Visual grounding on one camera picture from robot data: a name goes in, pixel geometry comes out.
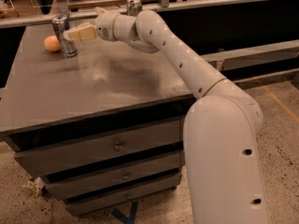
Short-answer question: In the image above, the silver redbull can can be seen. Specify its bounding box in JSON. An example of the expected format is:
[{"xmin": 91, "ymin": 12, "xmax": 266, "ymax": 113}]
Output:
[{"xmin": 51, "ymin": 14, "xmax": 77, "ymax": 58}]

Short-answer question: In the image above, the bottom grey drawer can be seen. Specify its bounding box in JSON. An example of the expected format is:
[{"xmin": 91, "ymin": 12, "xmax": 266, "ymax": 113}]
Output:
[{"xmin": 65, "ymin": 173, "xmax": 181, "ymax": 216}]

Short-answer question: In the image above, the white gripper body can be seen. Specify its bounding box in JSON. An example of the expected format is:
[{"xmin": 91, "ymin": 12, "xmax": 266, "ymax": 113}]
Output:
[{"xmin": 95, "ymin": 12, "xmax": 116, "ymax": 41}]

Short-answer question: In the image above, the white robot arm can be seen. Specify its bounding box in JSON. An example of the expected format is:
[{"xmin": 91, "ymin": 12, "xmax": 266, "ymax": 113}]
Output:
[{"xmin": 63, "ymin": 8, "xmax": 270, "ymax": 224}]

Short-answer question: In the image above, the green white soda can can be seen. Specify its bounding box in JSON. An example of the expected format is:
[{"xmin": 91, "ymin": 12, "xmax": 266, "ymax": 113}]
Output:
[{"xmin": 126, "ymin": 0, "xmax": 142, "ymax": 17}]

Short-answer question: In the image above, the orange fruit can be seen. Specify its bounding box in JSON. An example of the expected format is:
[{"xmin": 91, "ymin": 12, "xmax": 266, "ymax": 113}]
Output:
[{"xmin": 44, "ymin": 35, "xmax": 61, "ymax": 52}]

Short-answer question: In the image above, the top grey drawer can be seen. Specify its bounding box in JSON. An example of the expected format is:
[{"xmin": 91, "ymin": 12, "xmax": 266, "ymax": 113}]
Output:
[{"xmin": 14, "ymin": 117, "xmax": 181, "ymax": 176}]

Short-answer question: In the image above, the grey drawer cabinet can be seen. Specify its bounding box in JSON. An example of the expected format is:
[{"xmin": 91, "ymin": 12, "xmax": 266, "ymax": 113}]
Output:
[{"xmin": 0, "ymin": 25, "xmax": 195, "ymax": 205}]

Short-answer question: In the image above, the crumpled paper scrap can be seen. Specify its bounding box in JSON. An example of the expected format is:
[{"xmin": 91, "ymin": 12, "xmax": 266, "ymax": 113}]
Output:
[{"xmin": 21, "ymin": 177, "xmax": 46, "ymax": 198}]

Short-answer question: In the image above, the middle grey drawer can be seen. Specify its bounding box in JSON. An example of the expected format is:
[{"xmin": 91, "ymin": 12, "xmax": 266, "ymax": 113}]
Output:
[{"xmin": 46, "ymin": 150, "xmax": 181, "ymax": 202}]

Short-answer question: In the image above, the blue tape cross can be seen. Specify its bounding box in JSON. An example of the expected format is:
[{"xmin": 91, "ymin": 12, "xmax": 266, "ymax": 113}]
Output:
[{"xmin": 111, "ymin": 201, "xmax": 139, "ymax": 224}]

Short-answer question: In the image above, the grey drawer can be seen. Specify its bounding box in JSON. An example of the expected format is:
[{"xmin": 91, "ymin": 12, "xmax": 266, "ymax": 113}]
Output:
[
  {"xmin": 65, "ymin": 173, "xmax": 181, "ymax": 216},
  {"xmin": 46, "ymin": 150, "xmax": 181, "ymax": 202},
  {"xmin": 14, "ymin": 117, "xmax": 181, "ymax": 176}
]

